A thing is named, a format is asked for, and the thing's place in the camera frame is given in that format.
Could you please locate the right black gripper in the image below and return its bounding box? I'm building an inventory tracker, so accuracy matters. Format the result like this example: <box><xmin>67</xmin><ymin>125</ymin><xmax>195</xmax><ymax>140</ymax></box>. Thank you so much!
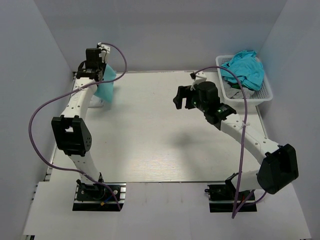
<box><xmin>173</xmin><ymin>85</ymin><xmax>208</xmax><ymax>113</ymax></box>

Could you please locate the teal green t shirt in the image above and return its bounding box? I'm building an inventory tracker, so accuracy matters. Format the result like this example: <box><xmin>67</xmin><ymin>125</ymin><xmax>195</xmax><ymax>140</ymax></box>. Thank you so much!
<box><xmin>94</xmin><ymin>65</ymin><xmax>117</xmax><ymax>103</ymax></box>

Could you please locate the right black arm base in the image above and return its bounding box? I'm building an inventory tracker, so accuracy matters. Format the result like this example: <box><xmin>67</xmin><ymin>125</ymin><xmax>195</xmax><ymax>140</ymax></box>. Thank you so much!
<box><xmin>204</xmin><ymin>184</ymin><xmax>257</xmax><ymax>213</ymax></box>

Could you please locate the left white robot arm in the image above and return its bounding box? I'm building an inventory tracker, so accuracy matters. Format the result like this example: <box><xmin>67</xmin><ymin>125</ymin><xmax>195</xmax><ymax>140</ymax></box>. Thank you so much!
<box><xmin>51</xmin><ymin>44</ymin><xmax>110</xmax><ymax>200</ymax></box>

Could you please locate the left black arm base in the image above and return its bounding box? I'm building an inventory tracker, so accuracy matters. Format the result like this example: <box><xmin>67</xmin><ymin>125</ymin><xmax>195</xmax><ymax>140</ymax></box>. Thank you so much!
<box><xmin>72</xmin><ymin>181</ymin><xmax>126</xmax><ymax>212</ymax></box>

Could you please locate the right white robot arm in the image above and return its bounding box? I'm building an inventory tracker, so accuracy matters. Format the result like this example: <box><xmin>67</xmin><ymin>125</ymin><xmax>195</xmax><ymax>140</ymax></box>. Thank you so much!
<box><xmin>173</xmin><ymin>81</ymin><xmax>299</xmax><ymax>200</ymax></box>

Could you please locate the folded white t shirt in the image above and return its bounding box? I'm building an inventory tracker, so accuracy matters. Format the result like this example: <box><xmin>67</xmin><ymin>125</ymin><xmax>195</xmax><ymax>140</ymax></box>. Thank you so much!
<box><xmin>88</xmin><ymin>95</ymin><xmax>104</xmax><ymax>108</ymax></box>

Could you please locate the white grey cloth in basket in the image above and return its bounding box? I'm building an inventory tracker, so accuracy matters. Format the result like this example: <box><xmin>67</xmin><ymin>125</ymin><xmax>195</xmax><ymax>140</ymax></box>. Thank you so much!
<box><xmin>222</xmin><ymin>81</ymin><xmax>255</xmax><ymax>99</ymax></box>

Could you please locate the white plastic basket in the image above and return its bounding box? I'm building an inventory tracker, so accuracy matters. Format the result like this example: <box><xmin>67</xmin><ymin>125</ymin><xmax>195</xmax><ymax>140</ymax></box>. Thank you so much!
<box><xmin>215</xmin><ymin>55</ymin><xmax>273</xmax><ymax>107</ymax></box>

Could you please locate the blue t shirt in basket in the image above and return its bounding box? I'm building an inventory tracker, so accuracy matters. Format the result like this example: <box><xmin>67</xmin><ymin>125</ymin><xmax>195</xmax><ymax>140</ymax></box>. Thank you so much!
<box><xmin>221</xmin><ymin>50</ymin><xmax>265</xmax><ymax>91</ymax></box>

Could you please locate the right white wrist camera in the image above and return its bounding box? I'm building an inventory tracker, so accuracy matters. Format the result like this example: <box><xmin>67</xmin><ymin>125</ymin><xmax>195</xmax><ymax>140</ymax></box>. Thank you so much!
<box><xmin>190</xmin><ymin>71</ymin><xmax>207</xmax><ymax>91</ymax></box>

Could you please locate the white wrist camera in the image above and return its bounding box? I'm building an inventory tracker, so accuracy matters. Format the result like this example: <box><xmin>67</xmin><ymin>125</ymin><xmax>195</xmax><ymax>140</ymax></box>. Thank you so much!
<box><xmin>97</xmin><ymin>42</ymin><xmax>111</xmax><ymax>64</ymax></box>
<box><xmin>190</xmin><ymin>71</ymin><xmax>207</xmax><ymax>91</ymax></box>

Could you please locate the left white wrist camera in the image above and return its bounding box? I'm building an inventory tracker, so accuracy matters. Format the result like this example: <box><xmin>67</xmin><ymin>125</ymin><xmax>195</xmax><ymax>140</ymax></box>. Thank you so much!
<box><xmin>97</xmin><ymin>42</ymin><xmax>111</xmax><ymax>64</ymax></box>

